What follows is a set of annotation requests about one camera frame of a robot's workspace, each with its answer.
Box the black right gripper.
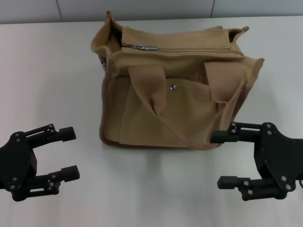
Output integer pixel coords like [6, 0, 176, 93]
[210, 121, 303, 201]

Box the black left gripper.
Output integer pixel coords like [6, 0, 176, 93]
[0, 123, 80, 202]

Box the khaki canvas food bag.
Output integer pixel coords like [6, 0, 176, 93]
[90, 9, 265, 151]

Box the silver zipper pull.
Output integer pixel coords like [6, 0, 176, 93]
[132, 43, 159, 52]

